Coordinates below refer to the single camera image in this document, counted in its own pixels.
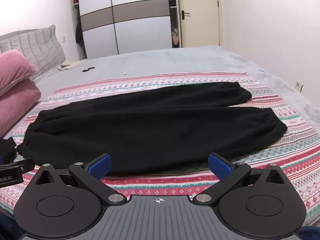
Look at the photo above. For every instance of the grey quilted pillow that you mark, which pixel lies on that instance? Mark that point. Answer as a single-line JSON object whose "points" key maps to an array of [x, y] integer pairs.
{"points": [[37, 45]]}

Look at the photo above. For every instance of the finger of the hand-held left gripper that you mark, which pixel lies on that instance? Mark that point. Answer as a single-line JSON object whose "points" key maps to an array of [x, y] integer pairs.
{"points": [[17, 165]]}

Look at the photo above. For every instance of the black pants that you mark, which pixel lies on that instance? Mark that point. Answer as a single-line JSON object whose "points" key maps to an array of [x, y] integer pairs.
{"points": [[150, 125]]}

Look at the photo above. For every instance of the grey sliding door wardrobe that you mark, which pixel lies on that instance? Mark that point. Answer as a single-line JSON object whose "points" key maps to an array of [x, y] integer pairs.
{"points": [[125, 17]]}

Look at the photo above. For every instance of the grey bed blanket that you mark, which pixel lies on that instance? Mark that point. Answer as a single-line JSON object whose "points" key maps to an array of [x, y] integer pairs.
{"points": [[155, 60]]}

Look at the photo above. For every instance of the beige bag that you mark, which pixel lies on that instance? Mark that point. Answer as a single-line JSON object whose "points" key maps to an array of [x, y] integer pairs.
{"points": [[175, 36]]}

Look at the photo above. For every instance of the small black item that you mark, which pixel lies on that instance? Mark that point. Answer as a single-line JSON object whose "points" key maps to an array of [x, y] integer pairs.
{"points": [[88, 69]]}

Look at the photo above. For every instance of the dark hanging garment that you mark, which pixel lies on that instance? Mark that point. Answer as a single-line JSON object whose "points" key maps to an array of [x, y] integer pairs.
{"points": [[79, 35]]}

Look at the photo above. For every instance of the pink pillow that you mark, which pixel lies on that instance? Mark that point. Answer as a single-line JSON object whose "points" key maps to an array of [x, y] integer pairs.
{"points": [[13, 67], [17, 105]]}

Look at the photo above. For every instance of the cream room door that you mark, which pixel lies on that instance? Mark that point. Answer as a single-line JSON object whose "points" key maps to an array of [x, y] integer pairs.
{"points": [[197, 12]]}

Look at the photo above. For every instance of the beige flat item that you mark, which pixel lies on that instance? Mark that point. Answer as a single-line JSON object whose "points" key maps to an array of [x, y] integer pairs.
{"points": [[65, 65]]}

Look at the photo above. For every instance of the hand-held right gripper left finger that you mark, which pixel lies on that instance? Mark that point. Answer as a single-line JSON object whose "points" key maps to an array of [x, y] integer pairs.
{"points": [[100, 166]]}

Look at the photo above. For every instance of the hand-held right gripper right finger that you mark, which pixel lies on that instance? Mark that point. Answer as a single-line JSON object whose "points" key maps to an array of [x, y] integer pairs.
{"points": [[220, 166]]}

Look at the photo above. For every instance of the patterned knit blanket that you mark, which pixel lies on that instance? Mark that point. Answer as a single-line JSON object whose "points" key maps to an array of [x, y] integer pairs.
{"points": [[275, 135]]}

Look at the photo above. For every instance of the dark cloth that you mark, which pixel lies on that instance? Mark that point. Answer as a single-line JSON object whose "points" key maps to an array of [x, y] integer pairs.
{"points": [[7, 150]]}

